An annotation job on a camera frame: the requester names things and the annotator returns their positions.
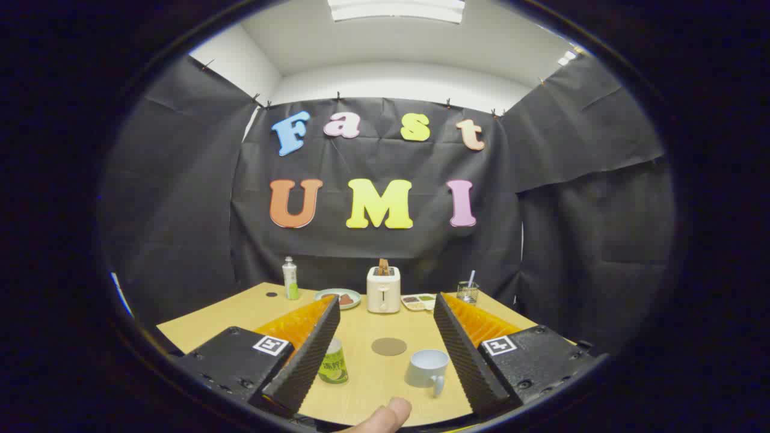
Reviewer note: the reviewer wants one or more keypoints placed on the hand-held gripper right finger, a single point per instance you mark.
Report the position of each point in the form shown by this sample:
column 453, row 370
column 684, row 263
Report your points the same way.
column 466, row 361

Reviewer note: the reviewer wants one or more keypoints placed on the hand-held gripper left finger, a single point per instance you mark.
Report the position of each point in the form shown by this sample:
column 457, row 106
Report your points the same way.
column 307, row 361

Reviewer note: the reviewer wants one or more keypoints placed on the green label juice bottle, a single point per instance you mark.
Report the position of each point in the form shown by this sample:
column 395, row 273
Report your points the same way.
column 334, row 364

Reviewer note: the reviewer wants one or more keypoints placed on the white cup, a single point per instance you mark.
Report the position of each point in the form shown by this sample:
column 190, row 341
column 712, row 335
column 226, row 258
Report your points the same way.
column 424, row 367

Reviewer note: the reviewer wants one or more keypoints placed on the brown round coaster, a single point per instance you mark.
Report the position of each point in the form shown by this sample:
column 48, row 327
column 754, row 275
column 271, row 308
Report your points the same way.
column 388, row 346

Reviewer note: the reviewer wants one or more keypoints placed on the slim white green bottle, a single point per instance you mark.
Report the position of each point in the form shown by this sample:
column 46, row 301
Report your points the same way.
column 290, row 282

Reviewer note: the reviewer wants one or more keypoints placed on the clear glass holder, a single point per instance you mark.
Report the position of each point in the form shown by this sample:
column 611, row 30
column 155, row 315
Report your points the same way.
column 467, row 294

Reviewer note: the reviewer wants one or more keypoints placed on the wooden table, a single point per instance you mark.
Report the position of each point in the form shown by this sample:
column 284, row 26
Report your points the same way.
column 367, row 391

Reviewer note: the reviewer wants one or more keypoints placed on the brown food piece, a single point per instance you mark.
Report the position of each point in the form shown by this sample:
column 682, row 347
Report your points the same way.
column 344, row 299

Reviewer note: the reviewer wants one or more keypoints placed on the white divided condiment dish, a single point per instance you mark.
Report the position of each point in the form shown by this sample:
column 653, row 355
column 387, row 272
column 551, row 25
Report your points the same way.
column 415, row 302

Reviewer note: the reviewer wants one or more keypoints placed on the pale green plate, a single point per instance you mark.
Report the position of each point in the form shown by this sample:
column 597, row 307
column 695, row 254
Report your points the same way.
column 355, row 296

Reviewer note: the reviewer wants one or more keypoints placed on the white straw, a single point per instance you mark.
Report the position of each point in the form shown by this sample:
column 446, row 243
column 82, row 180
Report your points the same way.
column 471, row 276

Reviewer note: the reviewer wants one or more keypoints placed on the white toaster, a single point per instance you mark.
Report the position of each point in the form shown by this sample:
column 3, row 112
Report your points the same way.
column 383, row 291

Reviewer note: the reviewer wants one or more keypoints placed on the brown toast slice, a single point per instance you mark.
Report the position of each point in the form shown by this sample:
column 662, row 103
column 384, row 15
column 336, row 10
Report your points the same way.
column 383, row 266

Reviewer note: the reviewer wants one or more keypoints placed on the black backdrop cloth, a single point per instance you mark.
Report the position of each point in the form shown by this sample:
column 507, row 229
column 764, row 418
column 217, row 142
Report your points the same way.
column 391, row 162

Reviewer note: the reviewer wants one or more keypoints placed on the small ceiling light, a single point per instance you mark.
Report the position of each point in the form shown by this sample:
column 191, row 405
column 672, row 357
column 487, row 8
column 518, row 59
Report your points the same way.
column 566, row 58

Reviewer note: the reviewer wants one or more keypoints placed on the long ceiling light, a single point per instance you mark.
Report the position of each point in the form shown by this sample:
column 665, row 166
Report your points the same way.
column 397, row 9

